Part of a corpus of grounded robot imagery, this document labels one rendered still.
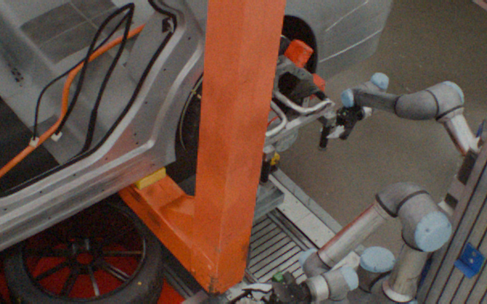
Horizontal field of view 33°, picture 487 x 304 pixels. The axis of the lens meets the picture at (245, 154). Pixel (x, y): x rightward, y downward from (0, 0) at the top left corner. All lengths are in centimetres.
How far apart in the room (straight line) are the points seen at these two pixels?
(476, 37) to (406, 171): 140
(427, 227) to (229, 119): 68
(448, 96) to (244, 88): 107
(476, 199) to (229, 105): 81
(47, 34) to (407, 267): 186
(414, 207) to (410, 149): 227
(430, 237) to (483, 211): 20
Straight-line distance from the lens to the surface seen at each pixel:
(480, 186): 257
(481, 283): 279
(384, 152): 472
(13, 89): 374
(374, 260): 289
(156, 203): 341
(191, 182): 409
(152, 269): 343
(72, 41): 362
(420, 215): 251
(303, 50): 343
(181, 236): 331
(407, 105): 326
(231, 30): 237
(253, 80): 250
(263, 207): 411
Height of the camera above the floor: 332
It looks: 47 degrees down
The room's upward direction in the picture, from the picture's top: 7 degrees clockwise
